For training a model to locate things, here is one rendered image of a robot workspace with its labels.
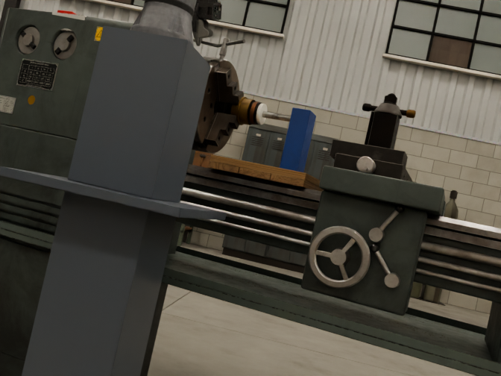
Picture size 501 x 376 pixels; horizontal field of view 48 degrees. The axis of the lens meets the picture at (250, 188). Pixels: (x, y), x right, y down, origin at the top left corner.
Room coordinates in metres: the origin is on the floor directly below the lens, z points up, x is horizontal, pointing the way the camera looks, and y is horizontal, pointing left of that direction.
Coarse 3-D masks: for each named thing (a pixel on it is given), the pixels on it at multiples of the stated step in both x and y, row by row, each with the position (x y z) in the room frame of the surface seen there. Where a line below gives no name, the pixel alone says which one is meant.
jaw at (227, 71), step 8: (216, 64) 1.78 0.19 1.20; (216, 72) 1.78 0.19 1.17; (224, 72) 1.76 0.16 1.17; (216, 80) 1.79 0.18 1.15; (224, 80) 1.78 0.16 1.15; (216, 88) 1.81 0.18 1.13; (224, 88) 1.80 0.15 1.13; (232, 88) 1.79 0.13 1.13; (224, 96) 1.82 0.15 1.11; (232, 96) 1.80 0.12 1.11; (240, 96) 1.81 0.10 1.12
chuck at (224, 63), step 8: (224, 64) 1.83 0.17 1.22; (232, 64) 1.89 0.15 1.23; (232, 72) 1.90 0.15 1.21; (208, 80) 1.75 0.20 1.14; (232, 80) 1.91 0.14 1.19; (208, 88) 1.76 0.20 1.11; (208, 96) 1.77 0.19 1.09; (216, 96) 1.83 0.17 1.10; (208, 104) 1.78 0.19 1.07; (216, 104) 1.92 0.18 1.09; (208, 112) 1.80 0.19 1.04; (200, 120) 1.75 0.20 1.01; (208, 120) 1.81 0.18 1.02; (200, 128) 1.77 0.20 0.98; (208, 128) 1.82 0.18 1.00; (232, 128) 2.00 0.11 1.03; (200, 136) 1.78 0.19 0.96; (224, 136) 1.95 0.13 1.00; (224, 144) 1.97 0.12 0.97; (208, 152) 1.87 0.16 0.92
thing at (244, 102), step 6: (240, 102) 1.80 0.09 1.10; (246, 102) 1.80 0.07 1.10; (252, 102) 1.81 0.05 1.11; (258, 102) 1.81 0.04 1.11; (234, 108) 1.82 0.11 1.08; (240, 108) 1.80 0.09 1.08; (246, 108) 1.79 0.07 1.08; (252, 108) 1.79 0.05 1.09; (234, 114) 1.83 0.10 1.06; (240, 114) 1.80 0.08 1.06; (246, 114) 1.79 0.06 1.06; (252, 114) 1.79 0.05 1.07; (240, 120) 1.82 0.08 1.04; (246, 120) 1.81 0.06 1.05; (252, 120) 1.80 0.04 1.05
